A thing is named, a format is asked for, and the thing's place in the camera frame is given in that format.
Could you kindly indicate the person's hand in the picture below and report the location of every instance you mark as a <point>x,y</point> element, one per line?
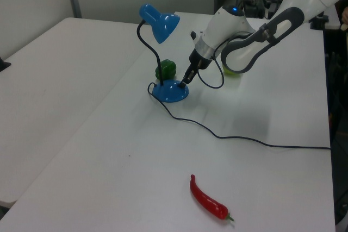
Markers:
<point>345,16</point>

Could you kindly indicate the black clamp with pole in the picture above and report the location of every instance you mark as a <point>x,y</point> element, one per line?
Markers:
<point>319,24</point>

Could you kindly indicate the green bell pepper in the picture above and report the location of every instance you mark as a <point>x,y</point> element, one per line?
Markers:
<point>168,69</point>

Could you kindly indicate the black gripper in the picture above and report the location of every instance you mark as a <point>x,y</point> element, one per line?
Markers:
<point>199,59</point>

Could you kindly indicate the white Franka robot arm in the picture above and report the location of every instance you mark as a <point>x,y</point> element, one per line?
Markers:
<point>231,25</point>

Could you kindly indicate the red chili pepper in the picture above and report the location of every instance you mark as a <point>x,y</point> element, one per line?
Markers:
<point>206,202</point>

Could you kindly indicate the blue desk lamp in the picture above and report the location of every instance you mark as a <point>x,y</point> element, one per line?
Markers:
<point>166,94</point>

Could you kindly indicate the black clamp mount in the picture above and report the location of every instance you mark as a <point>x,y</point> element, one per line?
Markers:
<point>4,65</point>

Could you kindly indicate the green apple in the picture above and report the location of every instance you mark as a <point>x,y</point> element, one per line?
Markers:
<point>229,72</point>

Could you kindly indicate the black equipment pile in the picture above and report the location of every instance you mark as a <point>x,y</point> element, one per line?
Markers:
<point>272,9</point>

